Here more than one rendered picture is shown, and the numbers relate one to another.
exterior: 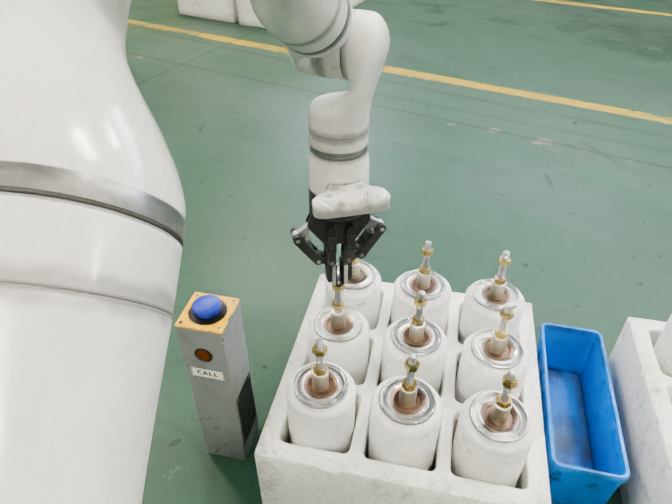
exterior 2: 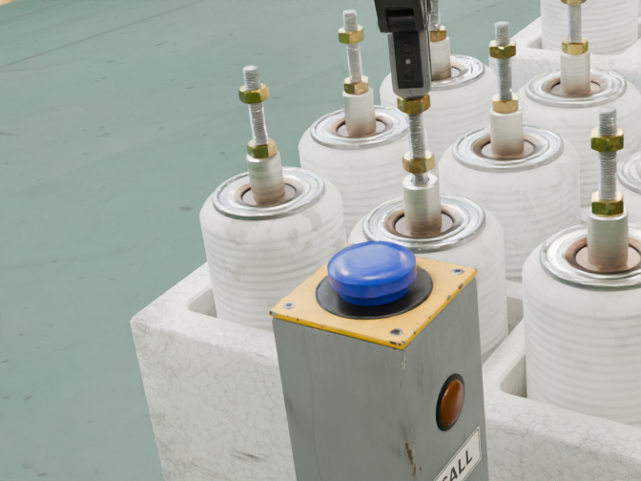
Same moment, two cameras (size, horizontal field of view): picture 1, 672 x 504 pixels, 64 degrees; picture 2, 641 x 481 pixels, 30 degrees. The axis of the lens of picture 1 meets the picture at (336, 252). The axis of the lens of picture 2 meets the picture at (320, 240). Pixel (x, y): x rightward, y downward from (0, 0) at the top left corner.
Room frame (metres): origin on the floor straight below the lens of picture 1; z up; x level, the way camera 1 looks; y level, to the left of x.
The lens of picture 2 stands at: (0.37, 0.62, 0.58)
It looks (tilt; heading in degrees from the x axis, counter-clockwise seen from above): 27 degrees down; 295
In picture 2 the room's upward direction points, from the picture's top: 7 degrees counter-clockwise
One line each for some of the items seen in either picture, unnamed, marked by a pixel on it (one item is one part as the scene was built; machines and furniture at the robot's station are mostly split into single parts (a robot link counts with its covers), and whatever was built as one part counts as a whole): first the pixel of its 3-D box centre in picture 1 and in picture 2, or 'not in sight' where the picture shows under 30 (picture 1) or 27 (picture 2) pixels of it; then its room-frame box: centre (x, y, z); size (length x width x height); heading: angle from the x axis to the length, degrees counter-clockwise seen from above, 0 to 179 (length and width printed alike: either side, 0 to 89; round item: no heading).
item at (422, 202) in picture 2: (338, 318); (422, 204); (0.58, 0.00, 0.26); 0.02 x 0.02 x 0.03
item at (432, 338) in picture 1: (416, 336); (507, 148); (0.56, -0.12, 0.25); 0.08 x 0.08 x 0.01
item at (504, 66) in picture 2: (419, 311); (504, 77); (0.56, -0.12, 0.30); 0.01 x 0.01 x 0.08
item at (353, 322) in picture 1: (338, 324); (423, 223); (0.58, 0.00, 0.25); 0.08 x 0.08 x 0.01
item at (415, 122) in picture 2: (338, 295); (416, 134); (0.58, 0.00, 0.31); 0.01 x 0.01 x 0.08
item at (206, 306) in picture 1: (207, 308); (373, 278); (0.55, 0.18, 0.32); 0.04 x 0.04 x 0.02
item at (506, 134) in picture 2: (416, 330); (506, 131); (0.56, -0.12, 0.26); 0.02 x 0.02 x 0.03
